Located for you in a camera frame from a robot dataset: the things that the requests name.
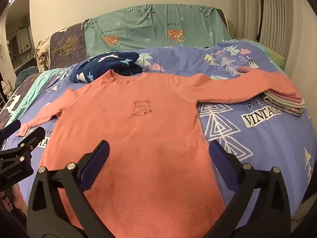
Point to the teal heart print sheet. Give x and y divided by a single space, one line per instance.
153 24

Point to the black floor lamp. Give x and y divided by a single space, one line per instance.
260 17

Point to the white cat figurine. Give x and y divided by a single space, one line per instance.
5 86

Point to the grey folded garment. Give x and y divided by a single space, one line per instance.
284 104

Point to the dark tree print cloth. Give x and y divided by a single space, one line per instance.
66 44

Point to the light green cloth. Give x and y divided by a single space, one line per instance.
275 53

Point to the floral folded garment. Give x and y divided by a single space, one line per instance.
293 111

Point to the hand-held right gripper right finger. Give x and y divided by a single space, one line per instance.
220 166

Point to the pink folded garment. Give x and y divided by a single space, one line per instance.
287 98

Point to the beige knitted cloth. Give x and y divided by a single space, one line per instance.
43 54

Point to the white pleated curtain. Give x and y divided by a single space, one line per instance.
279 17

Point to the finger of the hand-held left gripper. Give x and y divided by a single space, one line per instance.
34 138
10 129

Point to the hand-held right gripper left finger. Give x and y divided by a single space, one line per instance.
99 163

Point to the purple printed blanket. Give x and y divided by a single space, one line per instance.
247 141

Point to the orange long-sleeve shirt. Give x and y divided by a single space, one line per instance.
138 141

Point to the navy star print cloth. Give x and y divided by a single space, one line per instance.
104 67

